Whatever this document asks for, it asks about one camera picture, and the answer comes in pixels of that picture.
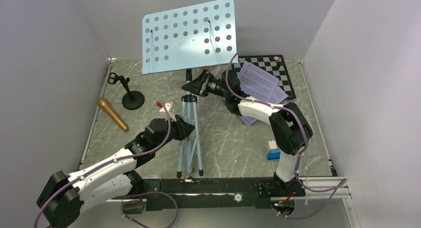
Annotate small round table insert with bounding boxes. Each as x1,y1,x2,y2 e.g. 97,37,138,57
233,193,243,203

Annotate light blue music stand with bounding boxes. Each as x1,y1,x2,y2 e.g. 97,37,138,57
140,0,239,179

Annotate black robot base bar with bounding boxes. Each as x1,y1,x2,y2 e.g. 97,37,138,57
121,177,306,211

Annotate blue white toy brick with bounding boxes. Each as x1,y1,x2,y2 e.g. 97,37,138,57
267,140,281,160

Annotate black white chessboard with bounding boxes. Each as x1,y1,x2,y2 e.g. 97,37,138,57
231,55,296,104

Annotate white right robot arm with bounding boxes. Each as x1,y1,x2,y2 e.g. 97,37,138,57
182,70,313,196

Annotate gold microphone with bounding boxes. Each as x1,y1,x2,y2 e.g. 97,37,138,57
97,97,129,132

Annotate sheet music page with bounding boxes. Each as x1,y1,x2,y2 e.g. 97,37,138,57
239,86,288,126

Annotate black microphone stand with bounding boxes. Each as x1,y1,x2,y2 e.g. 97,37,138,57
108,73,145,110

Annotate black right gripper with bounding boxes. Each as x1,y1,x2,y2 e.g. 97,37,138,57
181,70,229,99

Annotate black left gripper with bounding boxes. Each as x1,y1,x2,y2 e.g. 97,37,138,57
153,113,195,151

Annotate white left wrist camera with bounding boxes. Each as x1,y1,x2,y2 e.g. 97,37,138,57
156,101,177,114

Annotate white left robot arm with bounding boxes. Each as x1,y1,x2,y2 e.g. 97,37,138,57
33,115,195,228

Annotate sheet music pages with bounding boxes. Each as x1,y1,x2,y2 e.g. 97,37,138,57
238,62,279,102

